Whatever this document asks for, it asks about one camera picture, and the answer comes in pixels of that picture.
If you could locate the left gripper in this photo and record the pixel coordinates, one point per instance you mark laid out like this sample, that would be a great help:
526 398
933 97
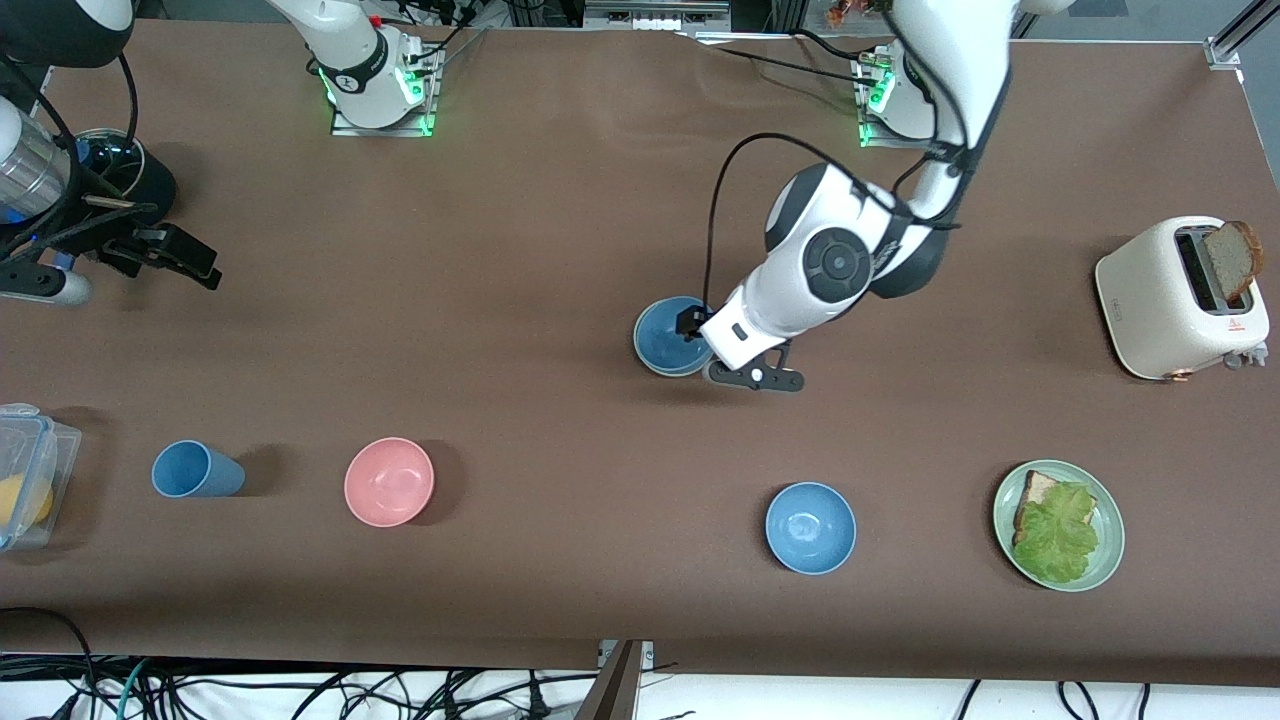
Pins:
689 322

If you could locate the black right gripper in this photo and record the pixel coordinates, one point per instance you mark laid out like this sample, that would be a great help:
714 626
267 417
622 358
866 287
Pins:
143 188

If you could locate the blue bowl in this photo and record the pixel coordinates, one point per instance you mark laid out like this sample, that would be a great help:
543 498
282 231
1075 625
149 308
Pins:
660 335
810 528

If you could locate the pale green bowl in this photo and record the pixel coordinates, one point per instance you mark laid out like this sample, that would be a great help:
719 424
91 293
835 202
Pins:
652 367

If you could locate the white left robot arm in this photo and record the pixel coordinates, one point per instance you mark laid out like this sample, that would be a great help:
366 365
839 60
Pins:
830 265

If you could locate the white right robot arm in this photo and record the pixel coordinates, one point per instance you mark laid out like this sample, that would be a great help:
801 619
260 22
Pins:
350 50

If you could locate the pink bowl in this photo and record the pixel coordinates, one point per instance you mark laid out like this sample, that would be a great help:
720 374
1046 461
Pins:
390 482

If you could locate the blue plastic cup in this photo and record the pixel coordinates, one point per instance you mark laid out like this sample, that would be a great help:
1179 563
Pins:
195 470

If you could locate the clear plastic container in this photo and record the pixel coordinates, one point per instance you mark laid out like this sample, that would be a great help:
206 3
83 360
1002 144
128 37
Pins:
60 450

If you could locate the yellow fruit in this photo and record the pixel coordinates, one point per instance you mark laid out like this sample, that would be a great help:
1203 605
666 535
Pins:
20 500

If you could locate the white bread slice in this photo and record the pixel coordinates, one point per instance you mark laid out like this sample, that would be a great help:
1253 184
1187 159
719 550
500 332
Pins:
1040 487

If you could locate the green lettuce leaf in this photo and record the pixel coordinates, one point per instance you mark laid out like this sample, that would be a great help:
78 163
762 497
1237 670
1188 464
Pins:
1055 535

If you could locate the white toaster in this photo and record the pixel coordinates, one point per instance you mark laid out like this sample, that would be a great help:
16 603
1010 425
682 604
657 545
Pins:
1150 300

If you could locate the pale green plate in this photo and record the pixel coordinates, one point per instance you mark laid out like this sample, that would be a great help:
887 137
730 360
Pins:
1112 530

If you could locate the brown toast slice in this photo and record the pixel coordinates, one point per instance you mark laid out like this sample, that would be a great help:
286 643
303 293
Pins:
1230 260

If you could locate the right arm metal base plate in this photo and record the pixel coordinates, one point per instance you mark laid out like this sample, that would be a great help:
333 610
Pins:
380 131

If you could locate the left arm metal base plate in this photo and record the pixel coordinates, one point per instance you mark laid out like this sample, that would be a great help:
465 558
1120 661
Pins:
890 143

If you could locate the grey network switch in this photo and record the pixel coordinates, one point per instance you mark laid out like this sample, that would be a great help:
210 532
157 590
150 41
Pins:
655 15

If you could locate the grey metal post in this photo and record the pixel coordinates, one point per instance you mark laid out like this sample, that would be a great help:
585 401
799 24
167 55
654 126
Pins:
615 690

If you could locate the aluminium frame bar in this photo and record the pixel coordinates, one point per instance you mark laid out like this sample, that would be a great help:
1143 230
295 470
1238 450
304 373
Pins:
1235 35

